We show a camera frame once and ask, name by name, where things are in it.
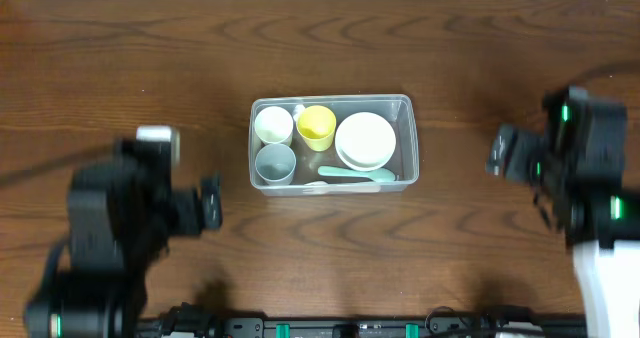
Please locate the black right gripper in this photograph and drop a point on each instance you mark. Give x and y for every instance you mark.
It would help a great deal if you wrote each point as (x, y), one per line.
(498, 151)

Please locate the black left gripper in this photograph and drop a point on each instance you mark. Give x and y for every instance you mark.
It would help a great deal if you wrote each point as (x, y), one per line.
(210, 203)

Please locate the grey cup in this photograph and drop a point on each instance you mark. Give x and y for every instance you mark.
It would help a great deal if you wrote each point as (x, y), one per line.
(276, 164)

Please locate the white cup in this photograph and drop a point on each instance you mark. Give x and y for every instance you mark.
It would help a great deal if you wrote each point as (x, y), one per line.
(274, 125)

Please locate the mint green plastic spoon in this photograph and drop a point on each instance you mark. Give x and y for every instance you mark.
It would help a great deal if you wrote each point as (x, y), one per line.
(380, 175)

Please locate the pink plastic fork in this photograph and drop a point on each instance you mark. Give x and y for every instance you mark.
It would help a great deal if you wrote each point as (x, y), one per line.
(323, 188)

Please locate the yellow cup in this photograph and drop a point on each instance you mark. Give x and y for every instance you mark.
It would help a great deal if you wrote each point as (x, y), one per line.
(317, 125)

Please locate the white bowl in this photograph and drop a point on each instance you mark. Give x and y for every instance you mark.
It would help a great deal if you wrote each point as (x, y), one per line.
(365, 141)

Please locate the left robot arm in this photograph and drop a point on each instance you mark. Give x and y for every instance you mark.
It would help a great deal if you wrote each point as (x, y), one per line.
(122, 213)

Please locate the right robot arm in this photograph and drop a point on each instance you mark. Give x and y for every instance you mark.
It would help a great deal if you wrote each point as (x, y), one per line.
(600, 221)

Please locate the clear plastic container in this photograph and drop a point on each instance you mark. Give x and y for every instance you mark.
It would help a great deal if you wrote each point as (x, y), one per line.
(397, 109)

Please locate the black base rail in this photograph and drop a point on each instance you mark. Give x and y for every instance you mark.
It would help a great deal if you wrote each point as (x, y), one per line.
(501, 321)

